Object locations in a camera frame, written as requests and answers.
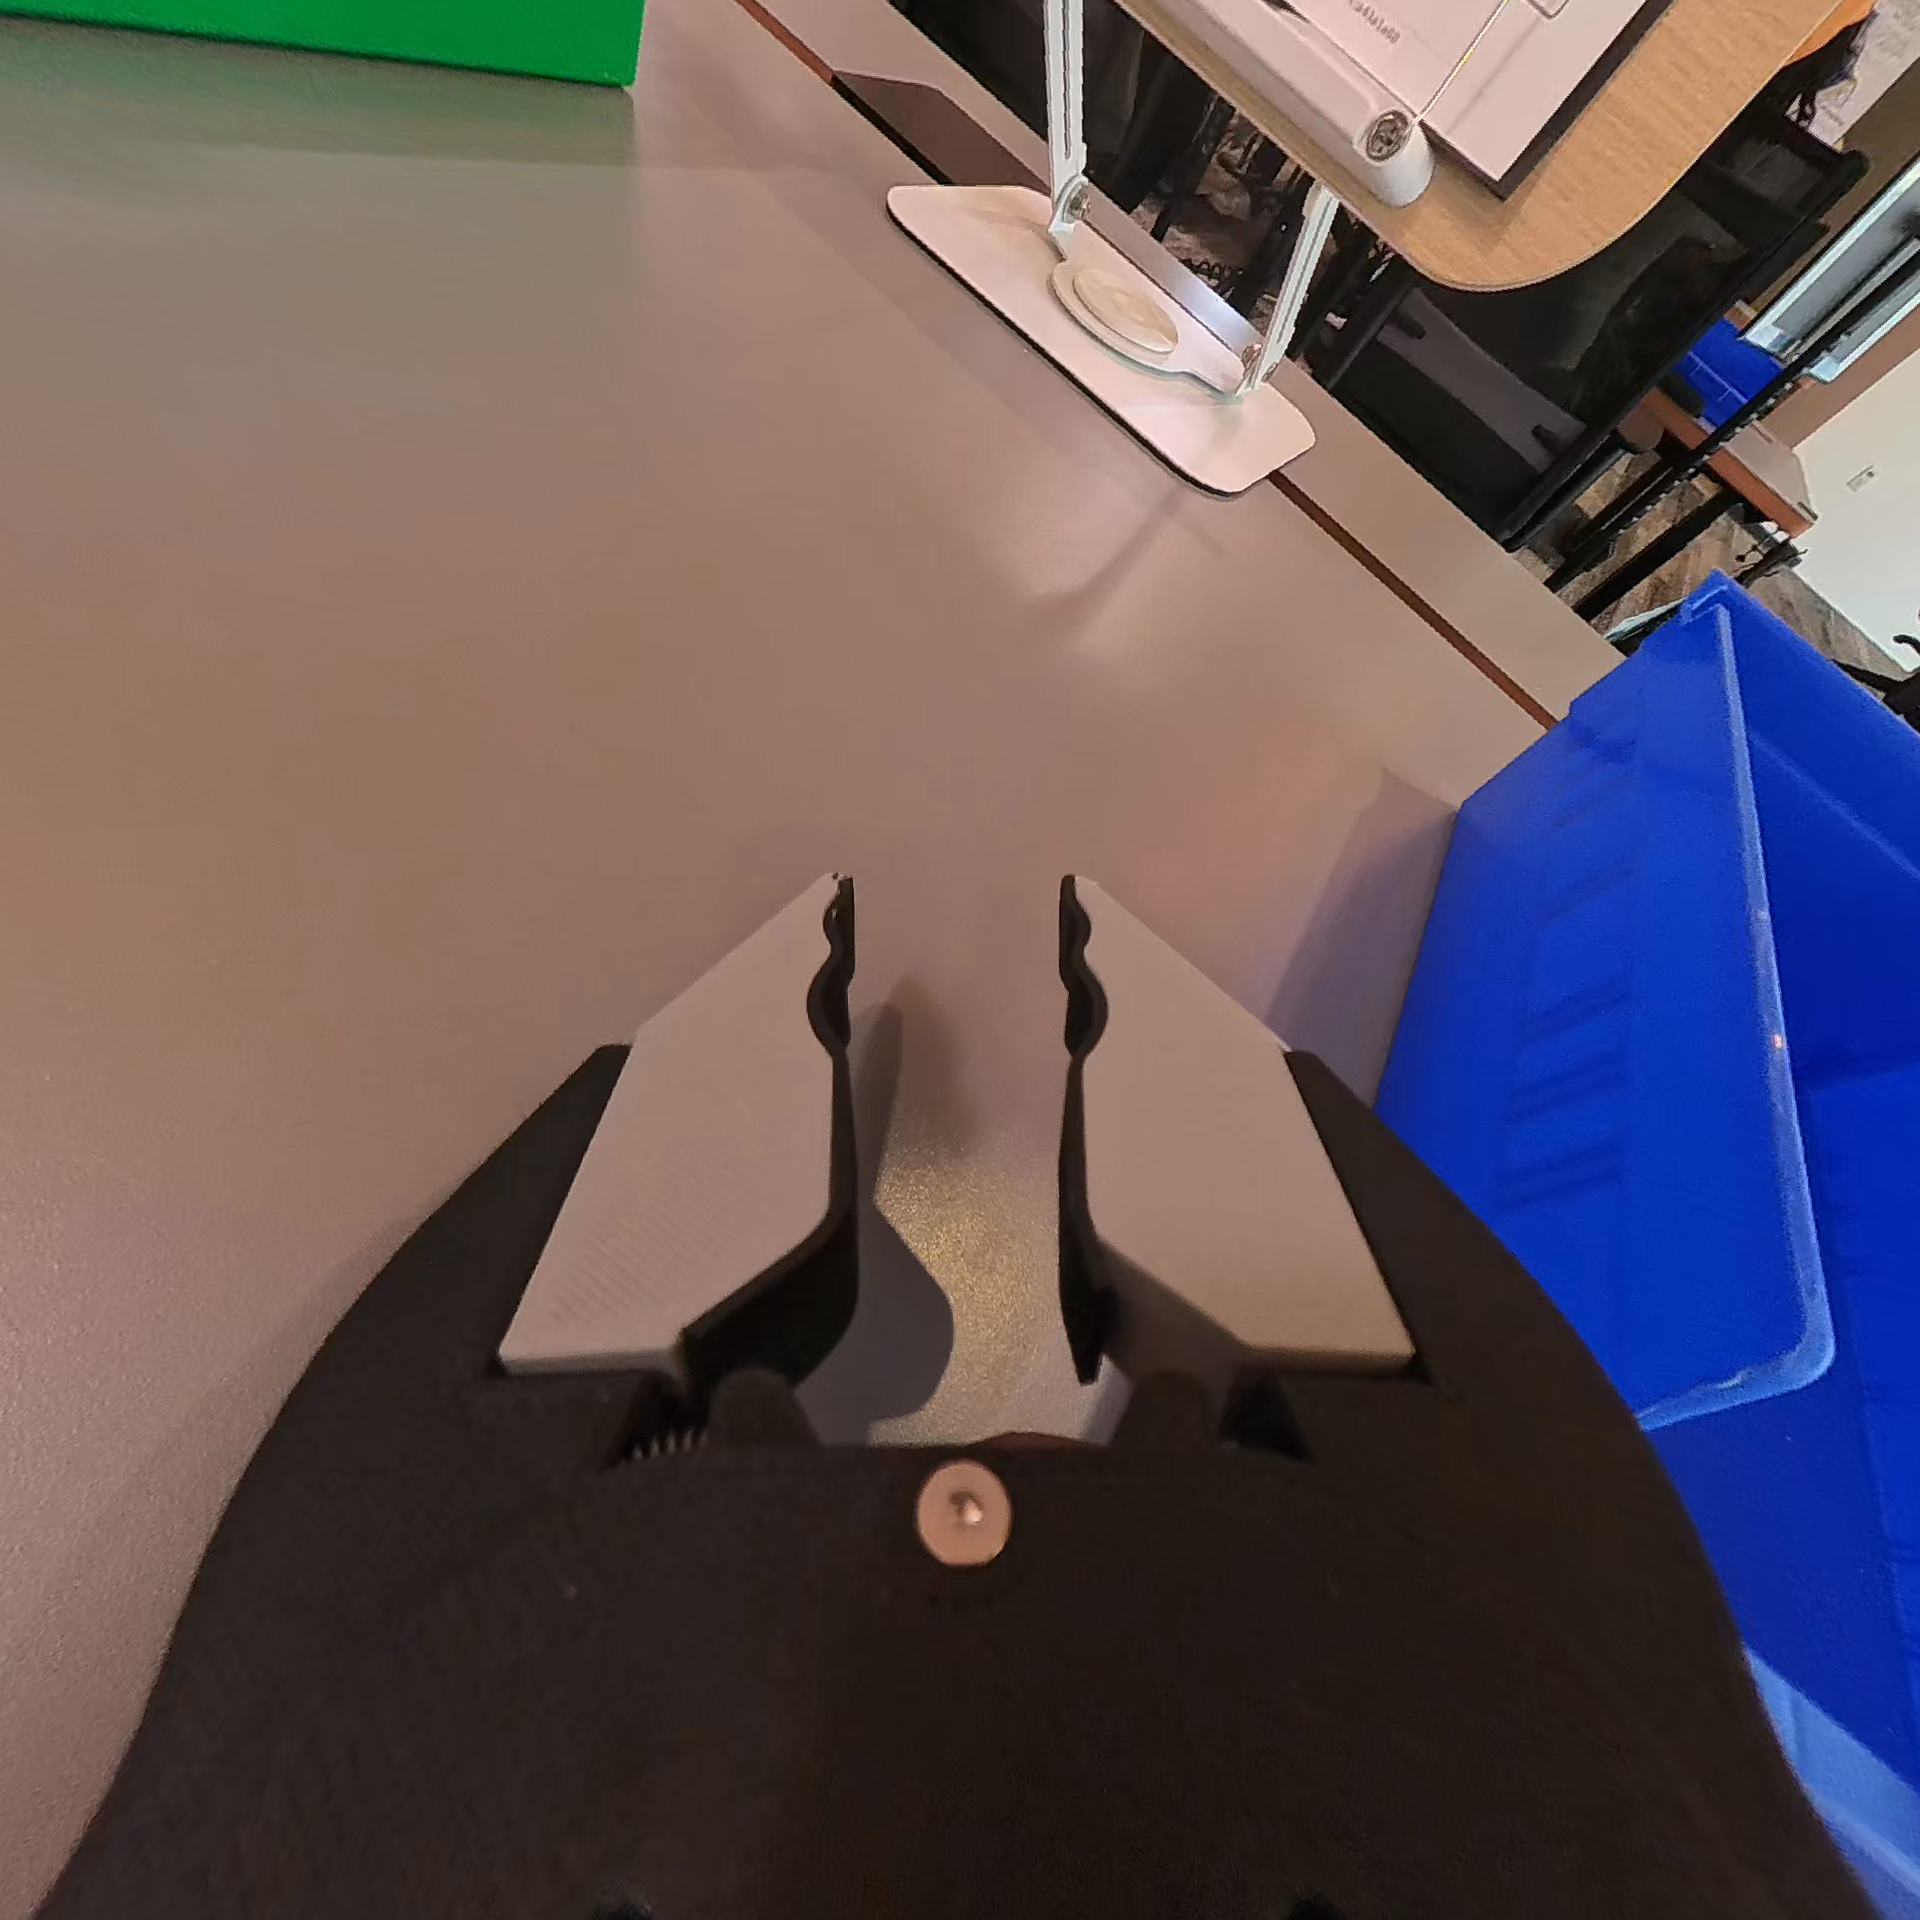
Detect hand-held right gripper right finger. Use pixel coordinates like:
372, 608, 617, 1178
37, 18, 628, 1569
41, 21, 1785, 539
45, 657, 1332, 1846
1056, 873, 1421, 1389

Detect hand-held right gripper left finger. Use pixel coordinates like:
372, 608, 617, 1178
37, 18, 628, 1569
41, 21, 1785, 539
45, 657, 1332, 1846
499, 873, 861, 1395

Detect blue plastic bin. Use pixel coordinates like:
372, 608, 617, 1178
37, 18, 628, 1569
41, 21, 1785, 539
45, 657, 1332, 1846
1376, 569, 1920, 1920

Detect green plastic bin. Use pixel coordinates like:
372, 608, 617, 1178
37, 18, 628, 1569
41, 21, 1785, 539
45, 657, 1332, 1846
0, 0, 646, 89

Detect brown desk black legs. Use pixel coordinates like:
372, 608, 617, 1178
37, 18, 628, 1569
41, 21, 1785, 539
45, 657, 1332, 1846
1634, 381, 1818, 535

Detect black office chair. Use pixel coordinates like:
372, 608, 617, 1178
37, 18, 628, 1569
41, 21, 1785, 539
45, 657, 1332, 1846
1318, 104, 1869, 549

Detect small blue storage bin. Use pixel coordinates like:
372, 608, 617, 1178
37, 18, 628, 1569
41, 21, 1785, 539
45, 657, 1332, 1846
1670, 321, 1802, 423

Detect instruction sheet on stand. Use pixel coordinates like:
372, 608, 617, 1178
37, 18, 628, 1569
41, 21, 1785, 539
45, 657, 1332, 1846
884, 0, 1876, 493

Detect white framed panel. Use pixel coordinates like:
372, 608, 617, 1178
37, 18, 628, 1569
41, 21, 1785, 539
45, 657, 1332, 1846
1739, 179, 1920, 377

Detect printed instruction sheet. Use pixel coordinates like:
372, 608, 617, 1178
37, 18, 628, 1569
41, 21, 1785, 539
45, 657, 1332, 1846
1290, 0, 1673, 189

